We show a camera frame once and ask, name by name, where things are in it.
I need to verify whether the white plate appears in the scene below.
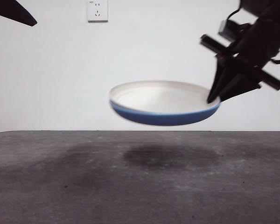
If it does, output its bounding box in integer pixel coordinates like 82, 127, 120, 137
108, 80, 221, 115

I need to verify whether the blue plate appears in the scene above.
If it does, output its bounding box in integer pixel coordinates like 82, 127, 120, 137
109, 100, 222, 126

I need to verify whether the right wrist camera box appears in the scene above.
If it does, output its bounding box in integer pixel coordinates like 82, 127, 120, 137
218, 20, 242, 42

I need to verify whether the white wall socket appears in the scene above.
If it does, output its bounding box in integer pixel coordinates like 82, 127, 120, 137
87, 0, 109, 23

